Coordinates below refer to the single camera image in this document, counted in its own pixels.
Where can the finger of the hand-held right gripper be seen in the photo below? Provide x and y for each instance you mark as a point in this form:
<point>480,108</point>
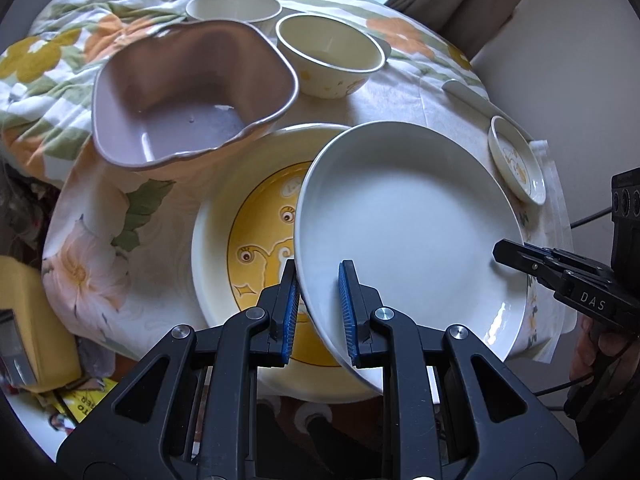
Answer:
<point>580,262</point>
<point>520,260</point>

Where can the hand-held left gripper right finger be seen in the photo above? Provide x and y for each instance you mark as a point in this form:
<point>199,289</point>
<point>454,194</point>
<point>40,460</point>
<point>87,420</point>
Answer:
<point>347,310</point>

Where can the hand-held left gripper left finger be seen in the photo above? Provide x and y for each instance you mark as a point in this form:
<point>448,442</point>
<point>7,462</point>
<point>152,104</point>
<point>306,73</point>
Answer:
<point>290,310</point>

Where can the small duck print dish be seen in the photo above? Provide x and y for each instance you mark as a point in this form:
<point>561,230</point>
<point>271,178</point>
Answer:
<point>515,160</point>

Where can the large white plate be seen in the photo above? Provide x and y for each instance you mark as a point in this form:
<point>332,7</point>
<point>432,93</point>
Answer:
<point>415,220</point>

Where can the brown wavy-edged bowl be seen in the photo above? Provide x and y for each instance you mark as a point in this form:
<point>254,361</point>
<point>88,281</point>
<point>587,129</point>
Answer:
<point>200,75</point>

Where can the plain white bowl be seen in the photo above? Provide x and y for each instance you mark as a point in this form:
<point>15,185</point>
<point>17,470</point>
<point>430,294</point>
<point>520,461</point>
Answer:
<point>235,7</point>

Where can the person's right hand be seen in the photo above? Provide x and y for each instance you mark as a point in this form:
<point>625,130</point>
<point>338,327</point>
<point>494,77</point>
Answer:
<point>581,355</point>

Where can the yellow print cream plate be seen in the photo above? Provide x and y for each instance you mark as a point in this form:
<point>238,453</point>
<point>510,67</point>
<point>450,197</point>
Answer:
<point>215,240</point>

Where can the pale floral tablecloth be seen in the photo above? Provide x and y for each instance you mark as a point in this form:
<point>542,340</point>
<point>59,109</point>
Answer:
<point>125,260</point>

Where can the yellow magazine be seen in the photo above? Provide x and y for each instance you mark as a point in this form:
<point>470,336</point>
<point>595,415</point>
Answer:
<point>75,405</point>

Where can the cream bowl with yellow print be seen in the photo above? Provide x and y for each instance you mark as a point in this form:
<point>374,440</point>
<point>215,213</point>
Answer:
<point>325,45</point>

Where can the brown curtain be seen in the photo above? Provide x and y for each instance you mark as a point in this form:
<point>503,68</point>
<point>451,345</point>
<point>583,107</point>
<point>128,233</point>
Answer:
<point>450,0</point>

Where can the dark patterned cloth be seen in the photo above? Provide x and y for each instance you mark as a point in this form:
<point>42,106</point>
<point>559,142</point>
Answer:
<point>25,210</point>

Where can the orange and mustard floral sheet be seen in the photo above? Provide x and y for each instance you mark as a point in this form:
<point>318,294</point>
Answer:
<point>60,60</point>

